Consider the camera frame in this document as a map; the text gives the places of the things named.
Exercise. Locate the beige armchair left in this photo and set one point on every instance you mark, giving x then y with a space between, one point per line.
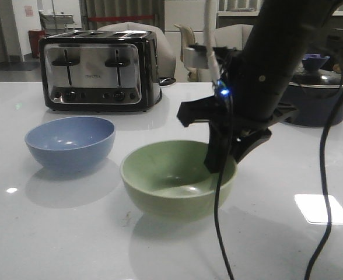
166 57

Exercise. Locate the beige armchair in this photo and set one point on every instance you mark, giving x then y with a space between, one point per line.
166 57
234 36

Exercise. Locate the metal cart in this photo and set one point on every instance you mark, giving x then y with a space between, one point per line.
56 23

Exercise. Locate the blue bowl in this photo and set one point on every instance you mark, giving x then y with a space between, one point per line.
71 144

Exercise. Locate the dark blue cooking pot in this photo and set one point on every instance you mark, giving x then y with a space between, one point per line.
313 102

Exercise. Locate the white cabinet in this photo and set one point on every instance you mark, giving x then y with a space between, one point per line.
186 13

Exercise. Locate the black and chrome toaster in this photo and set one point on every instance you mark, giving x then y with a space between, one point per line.
102 71

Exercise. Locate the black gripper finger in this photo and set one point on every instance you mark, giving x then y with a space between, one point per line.
242 146
218 146

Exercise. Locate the beige armchair right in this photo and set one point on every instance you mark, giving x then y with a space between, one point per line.
234 36

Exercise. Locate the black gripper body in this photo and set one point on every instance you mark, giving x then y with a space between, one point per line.
247 95

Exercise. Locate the green bowl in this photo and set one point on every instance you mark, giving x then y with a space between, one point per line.
169 181

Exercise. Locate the red trash bin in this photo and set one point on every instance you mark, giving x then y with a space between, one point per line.
34 37

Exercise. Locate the glass pot lid blue knob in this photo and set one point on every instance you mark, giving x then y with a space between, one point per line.
310 75

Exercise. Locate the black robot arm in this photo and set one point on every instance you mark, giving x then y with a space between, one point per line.
282 33

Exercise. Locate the cream office chair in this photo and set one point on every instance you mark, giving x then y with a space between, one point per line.
188 42

